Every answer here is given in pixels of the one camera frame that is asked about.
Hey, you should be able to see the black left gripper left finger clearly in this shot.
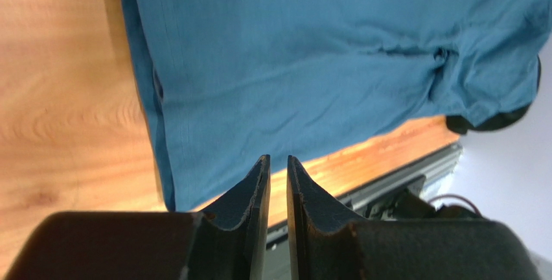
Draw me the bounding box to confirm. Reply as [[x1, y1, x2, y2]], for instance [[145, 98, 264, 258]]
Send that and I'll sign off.
[[6, 155, 270, 279]]

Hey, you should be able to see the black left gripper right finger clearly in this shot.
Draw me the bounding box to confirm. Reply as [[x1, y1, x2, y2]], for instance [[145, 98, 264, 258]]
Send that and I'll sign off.
[[287, 156, 540, 279]]

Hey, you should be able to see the blue t shirt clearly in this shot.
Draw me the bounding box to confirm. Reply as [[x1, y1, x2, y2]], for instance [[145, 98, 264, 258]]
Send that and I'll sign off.
[[121, 0, 551, 211]]

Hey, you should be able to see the black baseball cap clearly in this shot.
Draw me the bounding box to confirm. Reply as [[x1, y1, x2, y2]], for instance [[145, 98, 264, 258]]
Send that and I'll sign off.
[[434, 54, 542, 135]]

